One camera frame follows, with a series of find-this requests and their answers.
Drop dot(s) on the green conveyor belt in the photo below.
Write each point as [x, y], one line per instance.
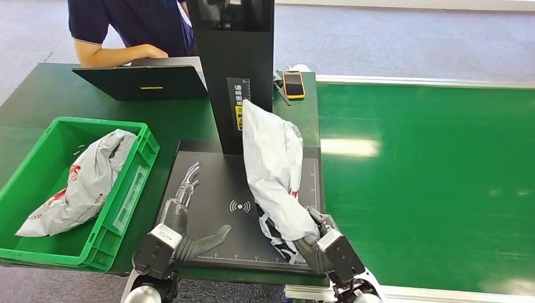
[418, 188]

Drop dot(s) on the grey package with red print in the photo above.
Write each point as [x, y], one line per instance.
[88, 184]

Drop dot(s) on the white package with black print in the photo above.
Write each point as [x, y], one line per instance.
[271, 167]

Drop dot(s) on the dark green table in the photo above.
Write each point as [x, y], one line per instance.
[179, 117]

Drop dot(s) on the black inbound scanner machine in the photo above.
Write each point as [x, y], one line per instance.
[234, 54]

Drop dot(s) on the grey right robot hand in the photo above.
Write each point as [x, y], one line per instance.
[311, 251]

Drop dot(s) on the small white device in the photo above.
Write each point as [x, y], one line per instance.
[300, 67]

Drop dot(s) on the green plastic crate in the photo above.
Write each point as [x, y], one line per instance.
[125, 196]

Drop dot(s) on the black laptop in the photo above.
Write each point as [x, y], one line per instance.
[138, 83]

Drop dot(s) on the person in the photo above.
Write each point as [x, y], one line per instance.
[133, 21]

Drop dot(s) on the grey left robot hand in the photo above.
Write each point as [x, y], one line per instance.
[179, 209]

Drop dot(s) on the phone in yellow case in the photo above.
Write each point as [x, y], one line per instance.
[293, 84]

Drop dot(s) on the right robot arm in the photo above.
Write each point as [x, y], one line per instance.
[368, 297]

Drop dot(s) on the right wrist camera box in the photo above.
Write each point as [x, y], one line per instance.
[340, 255]

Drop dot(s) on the person's right hand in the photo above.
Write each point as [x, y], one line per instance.
[154, 52]

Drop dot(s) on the person's right forearm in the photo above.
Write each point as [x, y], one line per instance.
[108, 56]

